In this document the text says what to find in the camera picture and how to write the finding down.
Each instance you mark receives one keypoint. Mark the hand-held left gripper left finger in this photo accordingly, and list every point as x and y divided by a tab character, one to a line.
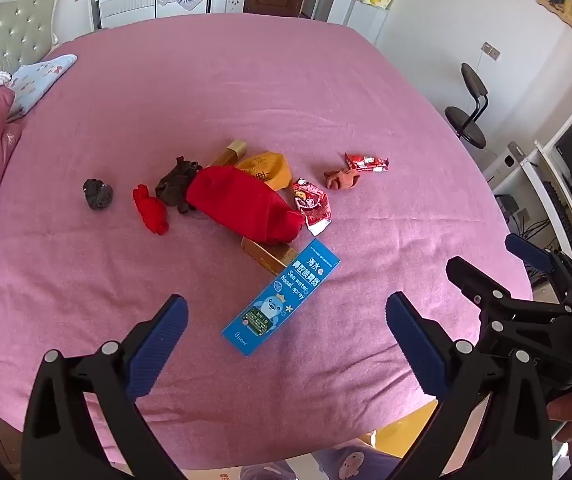
158	345

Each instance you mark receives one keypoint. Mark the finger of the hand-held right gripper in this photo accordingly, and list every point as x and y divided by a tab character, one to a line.
531	255
476	280

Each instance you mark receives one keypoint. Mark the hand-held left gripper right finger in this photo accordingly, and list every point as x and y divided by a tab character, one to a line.
416	345

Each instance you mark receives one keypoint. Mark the dark brown sock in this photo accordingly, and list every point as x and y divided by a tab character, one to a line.
173	187

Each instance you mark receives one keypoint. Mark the black keyboard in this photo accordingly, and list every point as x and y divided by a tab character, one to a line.
561	225

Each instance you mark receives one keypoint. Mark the white computer desk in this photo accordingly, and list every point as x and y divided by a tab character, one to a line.
541	160

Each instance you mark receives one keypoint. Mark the blue nasal spray box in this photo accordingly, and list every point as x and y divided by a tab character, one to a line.
281	300

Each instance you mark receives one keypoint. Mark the small red sock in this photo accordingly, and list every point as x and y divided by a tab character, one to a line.
150	210

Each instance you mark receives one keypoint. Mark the gold cardboard box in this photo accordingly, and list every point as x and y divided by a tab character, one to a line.
261	256

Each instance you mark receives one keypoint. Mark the black swivel chair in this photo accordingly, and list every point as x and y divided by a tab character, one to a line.
466	120

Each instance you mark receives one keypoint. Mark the purple cartoon print cloth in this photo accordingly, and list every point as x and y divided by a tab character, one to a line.
326	465

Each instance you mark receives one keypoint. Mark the small red snack packet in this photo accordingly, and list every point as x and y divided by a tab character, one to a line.
366	162

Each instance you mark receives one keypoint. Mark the black balled sock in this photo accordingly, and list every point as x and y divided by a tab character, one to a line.
98	194

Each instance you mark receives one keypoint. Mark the red knit hat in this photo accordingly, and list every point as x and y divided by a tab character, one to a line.
236	200

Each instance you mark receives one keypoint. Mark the orange-brown sock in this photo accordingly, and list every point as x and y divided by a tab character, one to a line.
341	179

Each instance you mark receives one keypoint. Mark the red and white snack wrapper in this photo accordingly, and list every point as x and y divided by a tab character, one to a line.
313	202

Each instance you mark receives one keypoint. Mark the orange fabric pouch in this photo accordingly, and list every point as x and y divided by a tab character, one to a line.
268	167

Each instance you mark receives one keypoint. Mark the pink bed sheet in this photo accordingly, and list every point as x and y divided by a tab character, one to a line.
316	85

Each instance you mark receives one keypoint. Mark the white shelf cabinet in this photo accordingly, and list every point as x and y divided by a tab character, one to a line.
366	20

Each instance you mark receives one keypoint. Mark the light blue printed pillow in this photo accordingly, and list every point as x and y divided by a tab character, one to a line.
35	80

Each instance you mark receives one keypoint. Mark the tufted grey headboard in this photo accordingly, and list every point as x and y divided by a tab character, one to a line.
10	30

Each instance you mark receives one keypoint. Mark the wall switch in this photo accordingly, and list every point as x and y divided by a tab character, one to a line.
490	51

